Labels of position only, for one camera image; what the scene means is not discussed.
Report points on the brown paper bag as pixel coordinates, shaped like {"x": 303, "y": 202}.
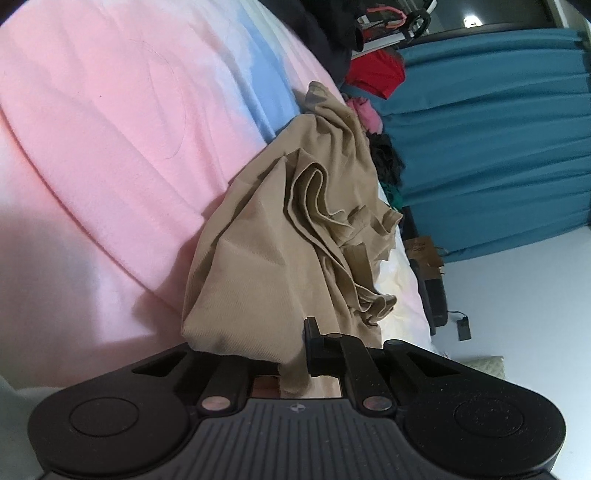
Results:
{"x": 422, "y": 251}

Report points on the wide blue curtain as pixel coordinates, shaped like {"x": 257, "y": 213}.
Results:
{"x": 485, "y": 138}

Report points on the dark framed window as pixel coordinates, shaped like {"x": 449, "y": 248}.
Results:
{"x": 498, "y": 14}

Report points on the black armchair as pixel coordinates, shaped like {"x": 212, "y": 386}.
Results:
{"x": 436, "y": 295}

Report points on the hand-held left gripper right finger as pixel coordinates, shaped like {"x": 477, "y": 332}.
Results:
{"x": 324, "y": 350}

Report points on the tan shirt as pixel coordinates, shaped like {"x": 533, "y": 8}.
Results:
{"x": 258, "y": 258}

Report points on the red garment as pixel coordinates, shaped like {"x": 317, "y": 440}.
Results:
{"x": 376, "y": 71}

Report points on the pink clothes hanger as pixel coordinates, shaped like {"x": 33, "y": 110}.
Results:
{"x": 385, "y": 14}

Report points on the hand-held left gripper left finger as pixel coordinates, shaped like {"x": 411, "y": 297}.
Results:
{"x": 226, "y": 374}

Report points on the wall socket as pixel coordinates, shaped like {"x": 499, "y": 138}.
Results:
{"x": 463, "y": 328}

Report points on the pink garment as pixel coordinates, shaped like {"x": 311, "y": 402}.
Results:
{"x": 367, "y": 115}

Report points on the cream pillow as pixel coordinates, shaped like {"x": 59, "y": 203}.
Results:
{"x": 487, "y": 369}

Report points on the pastel pink bedsheet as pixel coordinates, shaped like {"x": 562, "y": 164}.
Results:
{"x": 92, "y": 138}

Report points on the dark navy garment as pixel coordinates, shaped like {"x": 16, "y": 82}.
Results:
{"x": 323, "y": 32}

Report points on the black garment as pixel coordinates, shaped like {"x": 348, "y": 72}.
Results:
{"x": 385, "y": 159}

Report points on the grey garment steamer stand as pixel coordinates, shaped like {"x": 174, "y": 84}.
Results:
{"x": 392, "y": 34}

